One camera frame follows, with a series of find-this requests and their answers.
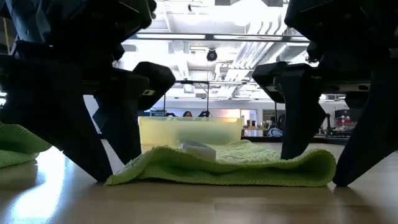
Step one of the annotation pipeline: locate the black background station frame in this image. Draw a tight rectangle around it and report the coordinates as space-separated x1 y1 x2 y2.
174 80 211 118

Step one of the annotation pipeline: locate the yellow translucent plastic basket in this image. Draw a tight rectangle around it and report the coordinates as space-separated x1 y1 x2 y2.
139 116 244 153

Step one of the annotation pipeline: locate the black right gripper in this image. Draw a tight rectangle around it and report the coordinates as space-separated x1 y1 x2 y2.
284 0 398 94

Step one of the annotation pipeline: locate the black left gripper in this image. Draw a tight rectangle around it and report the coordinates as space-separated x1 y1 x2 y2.
0 0 157 183

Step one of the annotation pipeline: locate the black metal table frame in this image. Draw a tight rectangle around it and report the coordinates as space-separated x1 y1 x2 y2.
242 134 354 146

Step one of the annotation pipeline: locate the blue and white ball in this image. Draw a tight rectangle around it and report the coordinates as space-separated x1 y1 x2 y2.
267 127 284 138

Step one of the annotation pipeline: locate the light yellow-green microfiber towel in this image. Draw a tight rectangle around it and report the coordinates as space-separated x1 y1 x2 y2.
105 139 337 187

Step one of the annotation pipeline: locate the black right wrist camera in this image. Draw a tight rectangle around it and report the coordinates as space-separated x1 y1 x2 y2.
252 61 289 103

